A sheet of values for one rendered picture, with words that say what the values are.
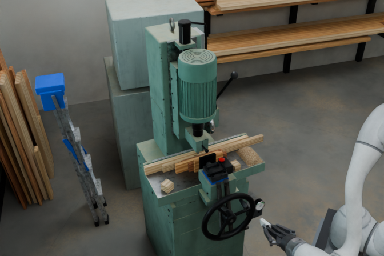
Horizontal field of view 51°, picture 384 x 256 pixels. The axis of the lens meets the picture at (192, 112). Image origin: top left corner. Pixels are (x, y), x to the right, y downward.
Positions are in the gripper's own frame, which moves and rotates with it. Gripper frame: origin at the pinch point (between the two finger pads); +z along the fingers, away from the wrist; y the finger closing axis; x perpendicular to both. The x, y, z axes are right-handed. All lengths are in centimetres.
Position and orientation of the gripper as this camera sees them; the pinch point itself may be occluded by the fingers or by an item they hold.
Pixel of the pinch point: (265, 224)
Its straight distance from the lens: 185.6
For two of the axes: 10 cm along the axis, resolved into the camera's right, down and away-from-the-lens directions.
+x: 1.6, 9.5, 2.6
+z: -3.8, -1.8, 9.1
